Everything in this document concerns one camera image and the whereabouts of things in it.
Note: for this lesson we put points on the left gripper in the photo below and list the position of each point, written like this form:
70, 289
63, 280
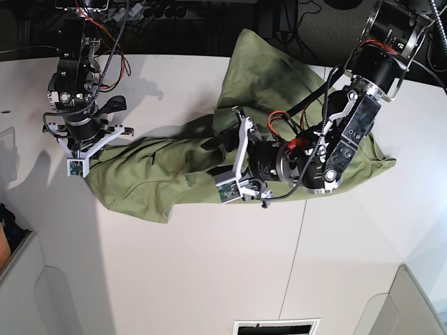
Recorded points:
258, 160

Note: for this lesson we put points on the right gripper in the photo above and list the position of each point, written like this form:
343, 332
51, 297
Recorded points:
78, 137

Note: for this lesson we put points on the green t-shirt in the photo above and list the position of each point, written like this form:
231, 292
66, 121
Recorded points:
146, 178

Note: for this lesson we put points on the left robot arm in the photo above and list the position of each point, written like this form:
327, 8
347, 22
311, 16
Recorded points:
331, 122

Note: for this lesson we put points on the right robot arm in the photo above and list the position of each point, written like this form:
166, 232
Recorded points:
75, 119

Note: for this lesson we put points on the white framed floor vent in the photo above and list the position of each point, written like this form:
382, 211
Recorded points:
276, 327

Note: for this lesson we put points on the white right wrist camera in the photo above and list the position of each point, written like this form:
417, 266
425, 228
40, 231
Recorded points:
77, 167

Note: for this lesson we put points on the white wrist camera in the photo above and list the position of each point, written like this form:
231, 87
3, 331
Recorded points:
77, 167
228, 189

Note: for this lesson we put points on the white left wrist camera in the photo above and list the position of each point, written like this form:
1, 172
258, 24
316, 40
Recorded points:
228, 189

